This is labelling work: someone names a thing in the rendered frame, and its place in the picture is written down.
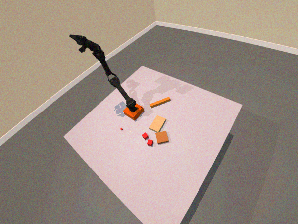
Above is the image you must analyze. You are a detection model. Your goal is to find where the orange rectangular bar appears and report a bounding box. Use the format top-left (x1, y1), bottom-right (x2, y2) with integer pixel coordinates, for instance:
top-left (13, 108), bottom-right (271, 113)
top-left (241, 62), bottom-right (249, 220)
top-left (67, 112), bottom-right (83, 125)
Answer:
top-left (150, 97), bottom-right (170, 108)

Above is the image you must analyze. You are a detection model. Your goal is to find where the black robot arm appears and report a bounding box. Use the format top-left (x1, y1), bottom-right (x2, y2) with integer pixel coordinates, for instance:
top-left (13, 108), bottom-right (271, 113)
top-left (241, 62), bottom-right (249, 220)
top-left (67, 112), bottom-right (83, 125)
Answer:
top-left (79, 42), bottom-right (137, 112)

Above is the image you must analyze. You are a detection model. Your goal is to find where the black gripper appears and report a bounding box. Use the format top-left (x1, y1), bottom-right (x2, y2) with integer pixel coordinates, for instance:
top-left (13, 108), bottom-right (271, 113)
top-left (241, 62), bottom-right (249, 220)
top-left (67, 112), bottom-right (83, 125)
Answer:
top-left (69, 34), bottom-right (93, 48)

